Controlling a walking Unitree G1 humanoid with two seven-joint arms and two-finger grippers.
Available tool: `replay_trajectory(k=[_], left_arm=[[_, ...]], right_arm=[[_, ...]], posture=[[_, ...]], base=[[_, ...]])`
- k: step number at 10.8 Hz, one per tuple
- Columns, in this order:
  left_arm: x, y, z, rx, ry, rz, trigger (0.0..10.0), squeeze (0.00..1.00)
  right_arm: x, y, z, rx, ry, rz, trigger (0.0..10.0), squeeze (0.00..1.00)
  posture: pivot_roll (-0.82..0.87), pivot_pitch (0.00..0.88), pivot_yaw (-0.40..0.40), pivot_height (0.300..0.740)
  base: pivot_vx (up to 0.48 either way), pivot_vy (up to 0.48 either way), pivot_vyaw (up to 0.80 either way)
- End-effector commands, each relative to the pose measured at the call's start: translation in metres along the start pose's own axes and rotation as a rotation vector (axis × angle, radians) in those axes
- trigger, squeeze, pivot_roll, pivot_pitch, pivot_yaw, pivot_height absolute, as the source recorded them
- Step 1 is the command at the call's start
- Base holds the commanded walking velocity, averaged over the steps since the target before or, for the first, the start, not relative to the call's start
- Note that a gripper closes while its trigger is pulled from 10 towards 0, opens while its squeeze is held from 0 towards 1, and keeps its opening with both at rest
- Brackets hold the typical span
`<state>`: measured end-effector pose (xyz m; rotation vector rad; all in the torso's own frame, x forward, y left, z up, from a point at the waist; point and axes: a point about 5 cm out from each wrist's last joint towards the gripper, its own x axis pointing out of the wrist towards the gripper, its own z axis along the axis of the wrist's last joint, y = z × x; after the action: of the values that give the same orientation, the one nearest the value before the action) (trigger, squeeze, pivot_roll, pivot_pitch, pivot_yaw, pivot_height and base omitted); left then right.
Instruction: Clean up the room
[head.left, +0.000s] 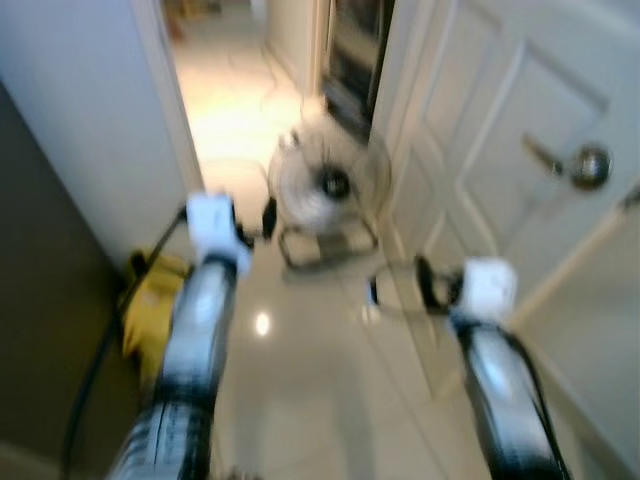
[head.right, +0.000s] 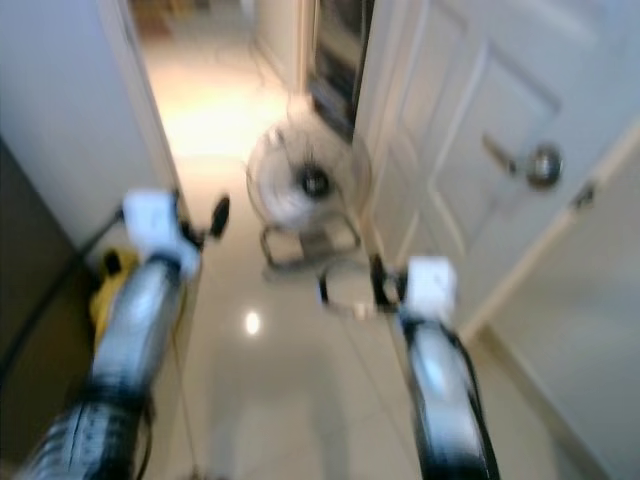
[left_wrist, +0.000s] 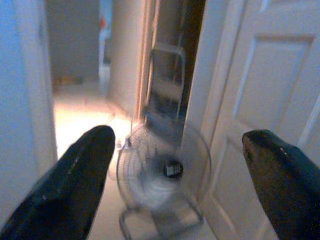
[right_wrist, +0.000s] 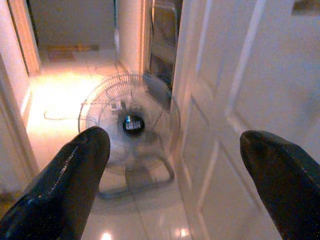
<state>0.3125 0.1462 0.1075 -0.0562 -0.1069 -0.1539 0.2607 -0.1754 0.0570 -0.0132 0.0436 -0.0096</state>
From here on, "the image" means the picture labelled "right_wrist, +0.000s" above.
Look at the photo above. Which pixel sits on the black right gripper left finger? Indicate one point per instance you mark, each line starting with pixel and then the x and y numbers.
pixel 57 190

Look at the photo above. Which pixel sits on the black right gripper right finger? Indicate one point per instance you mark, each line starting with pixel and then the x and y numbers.
pixel 290 190

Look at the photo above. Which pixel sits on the white panelled door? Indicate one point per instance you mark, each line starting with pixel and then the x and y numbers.
pixel 250 75

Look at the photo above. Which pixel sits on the wooden door frame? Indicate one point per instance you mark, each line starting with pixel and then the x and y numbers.
pixel 25 37

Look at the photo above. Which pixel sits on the grey metal floor fan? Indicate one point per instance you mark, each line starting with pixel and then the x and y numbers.
pixel 133 125

